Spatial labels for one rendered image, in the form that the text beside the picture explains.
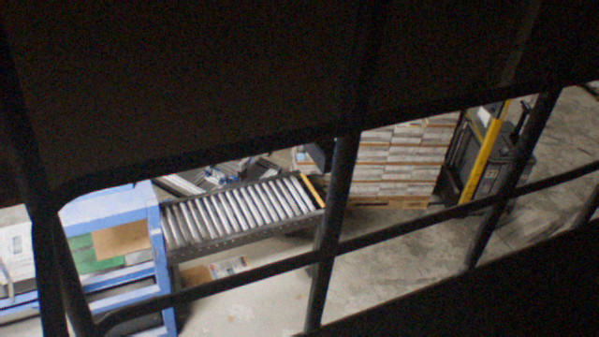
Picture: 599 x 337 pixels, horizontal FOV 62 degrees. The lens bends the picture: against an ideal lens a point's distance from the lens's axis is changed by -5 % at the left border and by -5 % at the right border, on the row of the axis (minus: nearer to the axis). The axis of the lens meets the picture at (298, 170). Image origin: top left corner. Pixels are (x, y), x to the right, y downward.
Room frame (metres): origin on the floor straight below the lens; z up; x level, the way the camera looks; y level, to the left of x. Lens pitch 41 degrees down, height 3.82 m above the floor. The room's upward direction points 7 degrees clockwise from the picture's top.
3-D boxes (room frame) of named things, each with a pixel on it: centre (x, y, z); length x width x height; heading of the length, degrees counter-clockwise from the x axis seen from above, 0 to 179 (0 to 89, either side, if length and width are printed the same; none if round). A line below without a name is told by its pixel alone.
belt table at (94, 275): (2.36, 1.33, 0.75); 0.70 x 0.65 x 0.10; 119
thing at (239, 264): (2.85, 0.48, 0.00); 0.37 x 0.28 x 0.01; 119
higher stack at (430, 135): (4.12, -1.22, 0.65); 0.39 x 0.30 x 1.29; 10
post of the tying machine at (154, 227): (2.13, 0.86, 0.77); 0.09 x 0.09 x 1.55; 29
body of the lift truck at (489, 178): (4.27, -2.01, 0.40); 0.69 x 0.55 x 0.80; 10
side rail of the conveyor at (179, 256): (2.65, 0.32, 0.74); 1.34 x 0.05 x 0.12; 119
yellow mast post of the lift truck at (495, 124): (3.87, -1.71, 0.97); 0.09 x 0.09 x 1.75; 10
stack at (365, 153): (3.99, -0.51, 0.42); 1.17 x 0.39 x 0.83; 100
